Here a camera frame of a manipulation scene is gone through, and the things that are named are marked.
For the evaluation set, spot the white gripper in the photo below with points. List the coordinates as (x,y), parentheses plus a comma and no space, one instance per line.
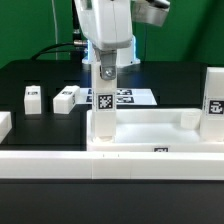
(107,24)

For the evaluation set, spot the white desk top tray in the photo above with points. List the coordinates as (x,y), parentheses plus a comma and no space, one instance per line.
(153,130)

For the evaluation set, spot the marker tag sheet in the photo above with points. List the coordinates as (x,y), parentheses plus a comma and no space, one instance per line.
(124,96)

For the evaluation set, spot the left white barrier block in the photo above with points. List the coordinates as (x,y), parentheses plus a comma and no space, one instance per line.
(5,124)

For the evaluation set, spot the white front rail barrier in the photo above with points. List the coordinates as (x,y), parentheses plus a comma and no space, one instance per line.
(111,165)

